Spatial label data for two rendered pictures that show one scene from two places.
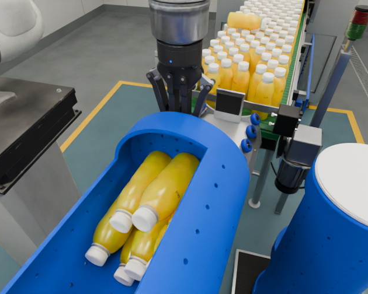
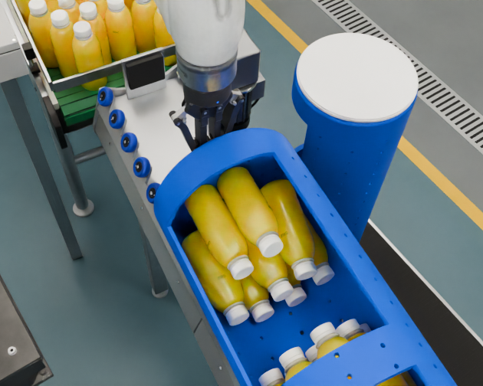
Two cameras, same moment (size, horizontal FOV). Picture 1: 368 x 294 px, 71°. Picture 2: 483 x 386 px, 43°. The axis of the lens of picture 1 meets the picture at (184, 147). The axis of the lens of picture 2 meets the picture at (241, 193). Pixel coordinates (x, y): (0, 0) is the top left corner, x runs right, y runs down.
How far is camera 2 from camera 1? 0.73 m
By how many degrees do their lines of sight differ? 35
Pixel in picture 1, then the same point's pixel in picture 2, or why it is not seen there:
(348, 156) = (320, 63)
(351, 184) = (343, 91)
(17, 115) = not seen: outside the picture
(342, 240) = (363, 145)
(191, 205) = (314, 201)
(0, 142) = (2, 325)
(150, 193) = (258, 222)
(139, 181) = (221, 225)
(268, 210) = not seen: hidden behind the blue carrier
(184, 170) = (251, 185)
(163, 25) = (215, 81)
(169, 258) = (341, 240)
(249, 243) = not seen: hidden behind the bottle
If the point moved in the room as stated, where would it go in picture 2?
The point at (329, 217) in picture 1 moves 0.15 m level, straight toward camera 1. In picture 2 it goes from (346, 135) to (357, 191)
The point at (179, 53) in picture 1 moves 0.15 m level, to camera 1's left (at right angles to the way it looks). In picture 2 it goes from (225, 92) to (153, 149)
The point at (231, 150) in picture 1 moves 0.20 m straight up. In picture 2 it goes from (280, 140) to (293, 56)
